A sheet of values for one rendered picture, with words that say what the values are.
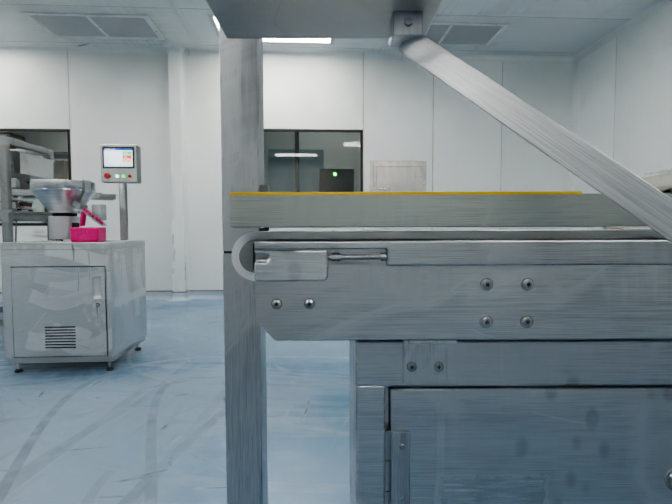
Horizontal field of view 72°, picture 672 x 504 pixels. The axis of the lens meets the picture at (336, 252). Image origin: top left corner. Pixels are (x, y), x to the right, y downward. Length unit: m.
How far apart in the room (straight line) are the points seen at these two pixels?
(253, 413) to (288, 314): 0.37
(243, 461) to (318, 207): 0.51
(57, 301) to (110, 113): 3.43
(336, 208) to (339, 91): 5.35
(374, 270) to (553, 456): 0.30
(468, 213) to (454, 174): 5.39
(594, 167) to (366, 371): 0.29
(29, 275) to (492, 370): 2.86
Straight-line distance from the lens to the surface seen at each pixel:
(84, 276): 3.01
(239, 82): 0.78
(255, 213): 0.45
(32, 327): 3.19
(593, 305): 0.52
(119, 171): 3.35
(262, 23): 0.52
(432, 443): 0.56
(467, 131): 5.98
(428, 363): 0.52
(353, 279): 0.45
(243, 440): 0.82
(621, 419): 0.63
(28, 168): 4.21
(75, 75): 6.38
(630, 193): 0.42
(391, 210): 0.45
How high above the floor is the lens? 0.84
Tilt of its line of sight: 3 degrees down
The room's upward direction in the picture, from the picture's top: straight up
